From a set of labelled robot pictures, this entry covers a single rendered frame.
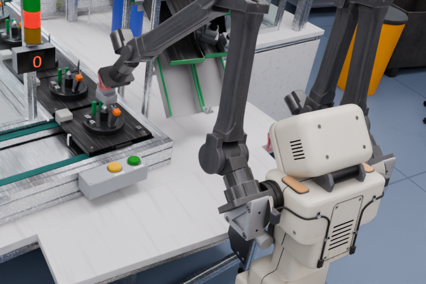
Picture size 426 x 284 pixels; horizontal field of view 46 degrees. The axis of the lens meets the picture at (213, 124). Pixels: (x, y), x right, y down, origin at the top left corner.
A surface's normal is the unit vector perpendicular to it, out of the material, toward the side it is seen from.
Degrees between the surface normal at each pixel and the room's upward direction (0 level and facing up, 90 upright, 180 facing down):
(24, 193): 90
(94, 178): 0
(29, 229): 0
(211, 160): 80
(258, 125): 0
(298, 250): 90
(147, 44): 74
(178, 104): 45
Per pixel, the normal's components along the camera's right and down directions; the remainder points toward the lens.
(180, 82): 0.47, -0.22
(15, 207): 0.64, 0.50
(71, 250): 0.16, -0.83
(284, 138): -0.84, 0.17
